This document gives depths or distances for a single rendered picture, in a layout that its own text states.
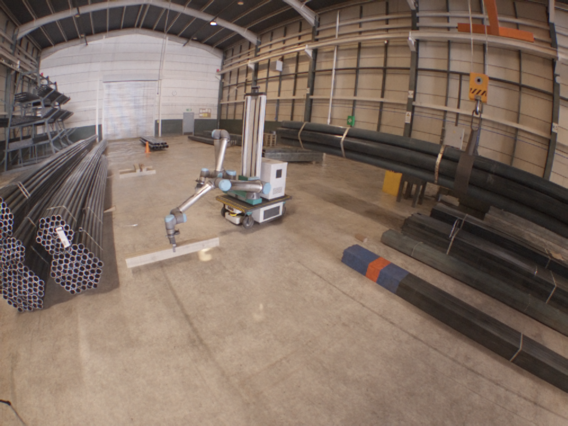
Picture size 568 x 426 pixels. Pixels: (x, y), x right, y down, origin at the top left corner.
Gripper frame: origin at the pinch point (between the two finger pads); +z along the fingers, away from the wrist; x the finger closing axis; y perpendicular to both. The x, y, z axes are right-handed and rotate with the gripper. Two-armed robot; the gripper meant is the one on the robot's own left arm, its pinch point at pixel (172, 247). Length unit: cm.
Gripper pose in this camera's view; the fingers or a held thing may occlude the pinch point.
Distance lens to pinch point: 245.7
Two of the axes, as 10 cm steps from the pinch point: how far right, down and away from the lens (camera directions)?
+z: -0.9, 9.3, 3.6
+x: 6.3, 3.4, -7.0
